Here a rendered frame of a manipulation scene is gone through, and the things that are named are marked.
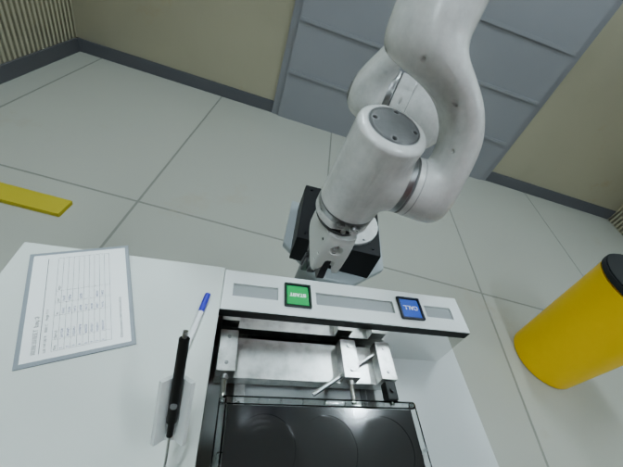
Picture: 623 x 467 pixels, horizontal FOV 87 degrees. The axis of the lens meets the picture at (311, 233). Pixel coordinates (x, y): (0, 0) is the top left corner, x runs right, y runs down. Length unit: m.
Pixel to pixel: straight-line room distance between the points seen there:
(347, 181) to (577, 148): 4.26
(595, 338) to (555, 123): 2.59
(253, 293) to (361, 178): 0.38
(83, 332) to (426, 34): 0.60
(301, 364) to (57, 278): 0.46
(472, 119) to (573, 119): 3.98
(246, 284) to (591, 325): 1.86
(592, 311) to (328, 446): 1.76
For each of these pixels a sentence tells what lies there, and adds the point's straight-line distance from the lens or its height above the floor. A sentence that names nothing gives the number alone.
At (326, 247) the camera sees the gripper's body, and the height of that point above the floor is 1.18.
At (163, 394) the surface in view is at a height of 1.08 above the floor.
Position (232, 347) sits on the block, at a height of 0.91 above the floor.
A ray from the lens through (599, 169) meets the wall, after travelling 4.88.
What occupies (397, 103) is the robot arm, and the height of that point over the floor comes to 1.30.
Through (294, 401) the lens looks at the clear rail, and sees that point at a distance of 0.65.
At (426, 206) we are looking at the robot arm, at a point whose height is 1.31.
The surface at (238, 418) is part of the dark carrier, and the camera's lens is 0.63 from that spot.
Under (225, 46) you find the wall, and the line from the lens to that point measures 3.68.
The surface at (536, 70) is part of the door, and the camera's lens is 3.93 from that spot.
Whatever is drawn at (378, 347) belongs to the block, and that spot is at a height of 0.91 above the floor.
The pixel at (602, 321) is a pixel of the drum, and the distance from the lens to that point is 2.19.
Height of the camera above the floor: 1.50
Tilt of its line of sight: 41 degrees down
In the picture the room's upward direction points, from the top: 22 degrees clockwise
